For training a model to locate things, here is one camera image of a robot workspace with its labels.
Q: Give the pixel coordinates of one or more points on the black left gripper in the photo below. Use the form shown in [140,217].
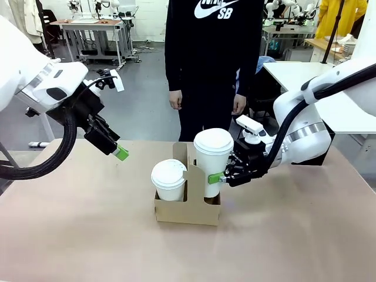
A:
[82,111]

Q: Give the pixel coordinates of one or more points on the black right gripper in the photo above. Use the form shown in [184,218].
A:
[254,158]

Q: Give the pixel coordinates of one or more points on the tall white paper cup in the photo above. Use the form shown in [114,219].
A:
[213,176]

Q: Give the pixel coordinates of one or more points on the white lid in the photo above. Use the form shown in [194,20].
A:
[213,141]
[169,173]

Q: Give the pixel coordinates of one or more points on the brown cardboard cup carrier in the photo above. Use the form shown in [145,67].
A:
[188,211]

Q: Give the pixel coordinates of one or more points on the short white paper cup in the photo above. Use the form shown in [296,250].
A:
[170,194]

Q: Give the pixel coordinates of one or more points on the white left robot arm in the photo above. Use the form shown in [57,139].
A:
[17,73]

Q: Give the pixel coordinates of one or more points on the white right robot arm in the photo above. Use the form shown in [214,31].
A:
[305,138]

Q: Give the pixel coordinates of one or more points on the person's right forearm black sleeve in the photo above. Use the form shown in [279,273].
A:
[173,73]

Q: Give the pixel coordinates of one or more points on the person's left forearm black sleeve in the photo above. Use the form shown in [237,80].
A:
[248,79]

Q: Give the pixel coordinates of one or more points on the person's left hand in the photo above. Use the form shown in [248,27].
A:
[239,104]

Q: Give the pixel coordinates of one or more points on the person's right hand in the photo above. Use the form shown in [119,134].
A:
[175,100]

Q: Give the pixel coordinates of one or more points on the black chair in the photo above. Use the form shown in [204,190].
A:
[261,100]

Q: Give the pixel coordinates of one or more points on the person in black hoodie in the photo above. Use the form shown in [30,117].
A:
[211,73]

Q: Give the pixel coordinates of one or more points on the black open box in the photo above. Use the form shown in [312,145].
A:
[327,152]

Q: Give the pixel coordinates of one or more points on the blue jacket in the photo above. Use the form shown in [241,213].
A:
[264,63]

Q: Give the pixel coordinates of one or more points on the grey background workbench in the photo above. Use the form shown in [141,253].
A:
[97,28]

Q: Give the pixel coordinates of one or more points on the large white table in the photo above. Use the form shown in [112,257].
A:
[293,73]

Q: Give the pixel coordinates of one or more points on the black coat rack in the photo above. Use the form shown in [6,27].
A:
[48,29]

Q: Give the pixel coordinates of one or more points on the green-lit computer case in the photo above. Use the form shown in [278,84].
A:
[273,47]

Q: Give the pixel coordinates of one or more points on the background robot on workbench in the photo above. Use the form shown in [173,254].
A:
[88,10]

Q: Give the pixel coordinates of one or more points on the cream hanging coat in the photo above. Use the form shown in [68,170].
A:
[33,20]

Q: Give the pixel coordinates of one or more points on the wooden background table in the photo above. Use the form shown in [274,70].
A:
[317,45]

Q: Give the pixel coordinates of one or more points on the black stand pole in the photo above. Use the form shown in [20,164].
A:
[332,38]

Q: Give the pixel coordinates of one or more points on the background white robot arms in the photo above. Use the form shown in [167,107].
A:
[290,10]

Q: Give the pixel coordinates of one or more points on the stack of white bowls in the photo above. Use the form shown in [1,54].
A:
[349,44]

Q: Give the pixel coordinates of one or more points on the person in yellow coat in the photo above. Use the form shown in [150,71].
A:
[332,17]

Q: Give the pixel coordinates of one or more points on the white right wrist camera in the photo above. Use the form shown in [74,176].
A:
[249,124]

